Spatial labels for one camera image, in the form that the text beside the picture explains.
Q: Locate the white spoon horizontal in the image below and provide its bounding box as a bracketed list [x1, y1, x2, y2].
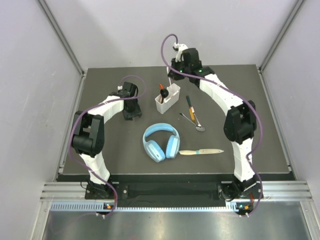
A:
[166, 66, 172, 87]

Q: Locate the white compartment utensil container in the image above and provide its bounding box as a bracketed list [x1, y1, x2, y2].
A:
[154, 83, 181, 114]

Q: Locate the black ladle spoon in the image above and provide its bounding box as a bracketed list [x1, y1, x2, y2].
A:
[160, 88, 169, 104]

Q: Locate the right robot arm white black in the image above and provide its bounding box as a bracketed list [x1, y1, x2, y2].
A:
[168, 43, 257, 201]

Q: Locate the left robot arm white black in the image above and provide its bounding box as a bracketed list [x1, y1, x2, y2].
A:
[71, 82, 142, 199]

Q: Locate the blue over-ear headphones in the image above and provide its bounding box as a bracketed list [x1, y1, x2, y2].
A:
[142, 123, 181, 163]

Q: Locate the small silver spoon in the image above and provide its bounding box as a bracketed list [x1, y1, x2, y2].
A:
[179, 112, 205, 132]

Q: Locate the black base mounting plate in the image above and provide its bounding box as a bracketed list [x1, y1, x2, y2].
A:
[85, 181, 261, 204]

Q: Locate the knife with beige handle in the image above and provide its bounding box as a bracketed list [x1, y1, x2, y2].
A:
[179, 149, 224, 156]

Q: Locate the aluminium frame rail front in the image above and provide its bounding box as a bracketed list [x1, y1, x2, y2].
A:
[40, 181, 312, 213]

